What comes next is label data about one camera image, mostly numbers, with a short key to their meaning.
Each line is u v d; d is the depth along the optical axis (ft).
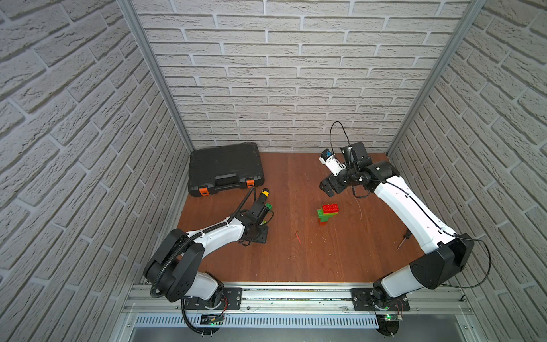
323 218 2.87
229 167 3.36
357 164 1.89
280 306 2.39
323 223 3.01
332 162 2.25
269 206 3.18
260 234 2.55
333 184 2.25
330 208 2.73
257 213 2.32
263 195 3.28
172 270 1.38
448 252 1.32
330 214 2.78
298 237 2.93
